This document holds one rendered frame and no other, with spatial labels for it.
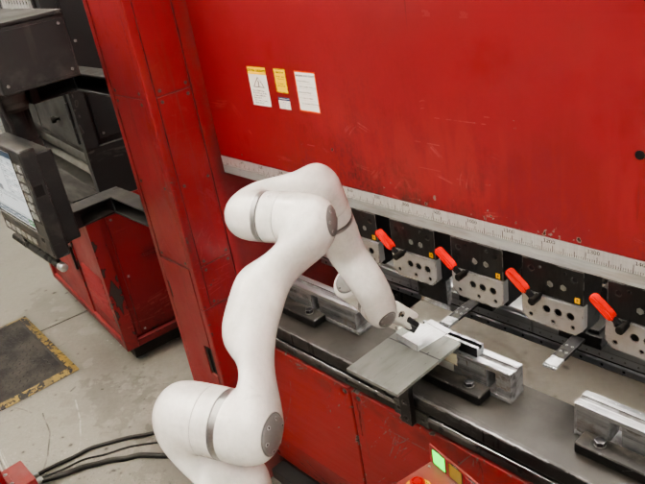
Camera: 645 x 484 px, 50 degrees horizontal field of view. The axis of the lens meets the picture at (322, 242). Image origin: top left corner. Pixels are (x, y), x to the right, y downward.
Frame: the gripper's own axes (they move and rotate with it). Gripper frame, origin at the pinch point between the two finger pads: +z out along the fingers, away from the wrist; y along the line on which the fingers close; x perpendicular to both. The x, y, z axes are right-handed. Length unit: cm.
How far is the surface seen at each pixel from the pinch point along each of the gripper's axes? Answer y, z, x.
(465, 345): -11.5, 10.6, -1.9
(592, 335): -37.5, 20.7, -17.8
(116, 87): 103, -56, -28
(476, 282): -18.4, -9.2, -14.6
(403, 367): -4.2, -0.8, 11.2
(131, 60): 88, -64, -34
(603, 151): -49, -38, -40
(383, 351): 4.6, 0.5, 9.7
